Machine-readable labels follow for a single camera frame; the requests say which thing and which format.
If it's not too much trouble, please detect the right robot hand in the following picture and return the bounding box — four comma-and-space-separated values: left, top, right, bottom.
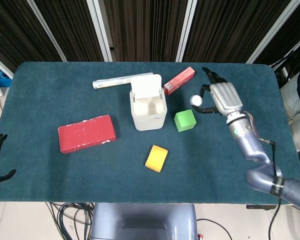
191, 66, 244, 117

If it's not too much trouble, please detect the small white bottle cap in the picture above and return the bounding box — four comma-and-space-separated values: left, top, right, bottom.
190, 94, 203, 106

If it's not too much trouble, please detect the white open-lid box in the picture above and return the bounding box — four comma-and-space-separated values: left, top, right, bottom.
129, 73, 168, 132

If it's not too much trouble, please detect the green foam cube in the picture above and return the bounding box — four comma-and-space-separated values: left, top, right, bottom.
174, 109, 198, 133

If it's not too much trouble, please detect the red toothpaste box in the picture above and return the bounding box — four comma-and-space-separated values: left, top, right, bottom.
163, 66, 196, 96

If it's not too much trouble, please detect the blue plastic basket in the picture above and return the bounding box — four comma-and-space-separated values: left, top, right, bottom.
0, 69, 13, 88

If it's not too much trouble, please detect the white cloth item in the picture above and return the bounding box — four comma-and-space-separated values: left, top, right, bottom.
279, 71, 300, 153

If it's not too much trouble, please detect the blue table cloth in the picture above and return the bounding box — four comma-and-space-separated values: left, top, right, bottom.
0, 61, 300, 205

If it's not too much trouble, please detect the red foam brick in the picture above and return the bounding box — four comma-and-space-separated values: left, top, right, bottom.
57, 114, 117, 154

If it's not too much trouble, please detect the yellow sponge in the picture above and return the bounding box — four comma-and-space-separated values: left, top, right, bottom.
144, 144, 169, 174

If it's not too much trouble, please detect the black table control panel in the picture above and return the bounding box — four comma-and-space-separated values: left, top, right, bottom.
246, 204, 278, 211

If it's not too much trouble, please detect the white toothpaste tube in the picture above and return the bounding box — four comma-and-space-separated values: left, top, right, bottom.
92, 72, 154, 90

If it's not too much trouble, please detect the grey-blue robot torso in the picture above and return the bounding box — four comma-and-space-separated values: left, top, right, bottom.
89, 202, 198, 240

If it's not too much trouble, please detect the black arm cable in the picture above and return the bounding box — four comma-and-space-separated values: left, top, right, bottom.
242, 113, 284, 240

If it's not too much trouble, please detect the white partition post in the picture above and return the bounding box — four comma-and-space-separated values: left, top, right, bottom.
86, 0, 114, 63
175, 0, 198, 63
26, 0, 67, 63
245, 0, 299, 65

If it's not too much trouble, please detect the black floor cable bundle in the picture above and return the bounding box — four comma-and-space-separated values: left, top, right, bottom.
46, 202, 95, 240

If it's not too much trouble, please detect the black cable strap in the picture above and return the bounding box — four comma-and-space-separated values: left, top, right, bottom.
269, 176, 285, 197

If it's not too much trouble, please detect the thin black floor cable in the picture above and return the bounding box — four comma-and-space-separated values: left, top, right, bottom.
196, 218, 232, 240

